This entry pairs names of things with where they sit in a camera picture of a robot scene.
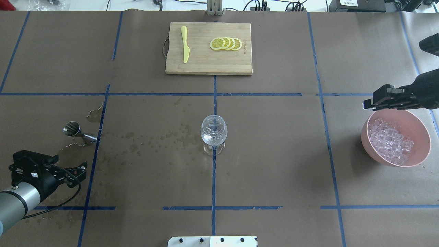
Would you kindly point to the steel cocktail jigger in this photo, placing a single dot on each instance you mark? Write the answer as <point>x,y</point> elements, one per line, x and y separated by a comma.
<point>73,129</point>

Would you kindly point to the lemon slice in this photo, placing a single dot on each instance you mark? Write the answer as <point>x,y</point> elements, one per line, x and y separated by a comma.
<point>226,43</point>
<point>217,43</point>
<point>238,44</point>
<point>231,43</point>

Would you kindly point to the bamboo cutting board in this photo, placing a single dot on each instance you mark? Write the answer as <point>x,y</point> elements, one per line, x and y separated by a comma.
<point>203,60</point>

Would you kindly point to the pink bowl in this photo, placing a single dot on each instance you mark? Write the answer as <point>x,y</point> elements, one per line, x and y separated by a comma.
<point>411,126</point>

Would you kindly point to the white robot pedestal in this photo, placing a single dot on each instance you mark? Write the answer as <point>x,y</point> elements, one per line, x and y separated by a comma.
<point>213,241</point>

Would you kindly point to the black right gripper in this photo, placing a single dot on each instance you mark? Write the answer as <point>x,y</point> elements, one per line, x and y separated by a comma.
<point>426,90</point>

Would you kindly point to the yellow plastic knife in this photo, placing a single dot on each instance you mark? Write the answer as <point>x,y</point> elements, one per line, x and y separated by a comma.
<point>185,47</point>

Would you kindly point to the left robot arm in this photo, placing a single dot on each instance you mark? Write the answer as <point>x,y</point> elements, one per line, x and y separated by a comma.
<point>31,185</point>

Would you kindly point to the clear plastic bag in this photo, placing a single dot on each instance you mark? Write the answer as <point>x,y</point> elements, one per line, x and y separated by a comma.
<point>49,5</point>

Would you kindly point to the pile of ice cubes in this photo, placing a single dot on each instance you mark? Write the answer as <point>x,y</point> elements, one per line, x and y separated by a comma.
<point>386,138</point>

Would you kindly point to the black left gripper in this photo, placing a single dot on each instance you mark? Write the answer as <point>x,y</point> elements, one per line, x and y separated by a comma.
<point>47,182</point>

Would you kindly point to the aluminium frame post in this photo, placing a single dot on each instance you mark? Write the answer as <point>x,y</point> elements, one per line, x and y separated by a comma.
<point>214,7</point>

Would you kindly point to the clear wine glass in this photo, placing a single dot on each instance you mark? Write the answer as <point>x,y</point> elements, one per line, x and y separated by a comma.
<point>214,132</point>

